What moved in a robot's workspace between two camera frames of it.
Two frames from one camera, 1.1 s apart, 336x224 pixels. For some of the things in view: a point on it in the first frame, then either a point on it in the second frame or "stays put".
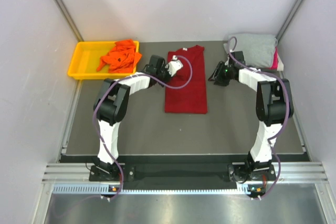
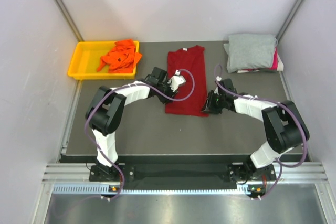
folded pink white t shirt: x=277 y=64 stays put
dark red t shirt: x=192 y=98 stays put
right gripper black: x=220 y=81 to x=213 y=109
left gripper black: x=168 y=75 to x=170 y=94
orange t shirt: x=123 y=59 stays put
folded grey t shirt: x=257 y=49 stays put
